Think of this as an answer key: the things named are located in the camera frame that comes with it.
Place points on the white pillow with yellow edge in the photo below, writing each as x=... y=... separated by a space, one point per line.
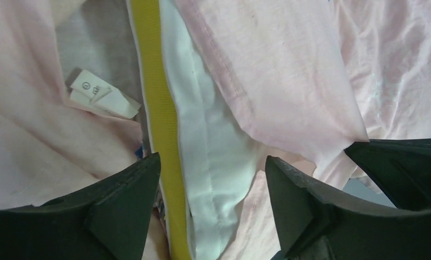
x=136 y=60

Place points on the pink pillow with princess print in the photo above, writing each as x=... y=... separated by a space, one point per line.
x=303 y=79

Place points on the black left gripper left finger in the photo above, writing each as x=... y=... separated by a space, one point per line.
x=106 y=220

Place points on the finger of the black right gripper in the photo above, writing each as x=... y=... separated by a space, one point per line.
x=400 y=168

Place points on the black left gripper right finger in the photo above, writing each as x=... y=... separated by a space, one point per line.
x=317 y=221

